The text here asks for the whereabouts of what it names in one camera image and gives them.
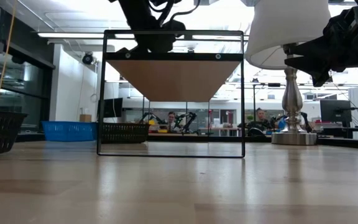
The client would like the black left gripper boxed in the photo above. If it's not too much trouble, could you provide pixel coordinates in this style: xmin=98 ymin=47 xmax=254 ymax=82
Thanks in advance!
xmin=116 ymin=19 xmax=186 ymax=54

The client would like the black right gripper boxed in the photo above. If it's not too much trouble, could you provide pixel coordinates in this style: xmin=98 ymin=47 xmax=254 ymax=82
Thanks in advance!
xmin=284 ymin=6 xmax=358 ymax=88

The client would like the white shade silver table lamp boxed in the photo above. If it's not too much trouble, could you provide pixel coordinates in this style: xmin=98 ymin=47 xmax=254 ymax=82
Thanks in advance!
xmin=245 ymin=0 xmax=332 ymax=146

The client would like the black monitor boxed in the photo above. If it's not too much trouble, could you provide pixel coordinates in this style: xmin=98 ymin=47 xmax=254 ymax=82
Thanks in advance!
xmin=97 ymin=97 xmax=124 ymax=119
xmin=319 ymin=99 xmax=352 ymax=124

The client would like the white ceiling light strip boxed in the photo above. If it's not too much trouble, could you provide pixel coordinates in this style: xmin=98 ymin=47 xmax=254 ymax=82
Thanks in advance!
xmin=37 ymin=32 xmax=105 ymax=39

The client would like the person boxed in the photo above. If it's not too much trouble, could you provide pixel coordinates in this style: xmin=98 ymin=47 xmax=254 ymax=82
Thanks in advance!
xmin=246 ymin=107 xmax=275 ymax=137
xmin=165 ymin=111 xmax=177 ymax=132

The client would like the blue plastic basket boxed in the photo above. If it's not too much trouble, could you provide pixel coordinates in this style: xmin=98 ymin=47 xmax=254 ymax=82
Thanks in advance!
xmin=41 ymin=120 xmax=98 ymax=142

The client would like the wooden shelf black metal frame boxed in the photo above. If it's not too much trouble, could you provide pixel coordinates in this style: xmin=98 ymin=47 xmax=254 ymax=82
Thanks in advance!
xmin=96 ymin=29 xmax=246 ymax=159

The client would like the yellow cable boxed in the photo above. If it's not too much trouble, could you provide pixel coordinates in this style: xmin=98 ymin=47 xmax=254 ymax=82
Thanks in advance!
xmin=0 ymin=0 xmax=17 ymax=111

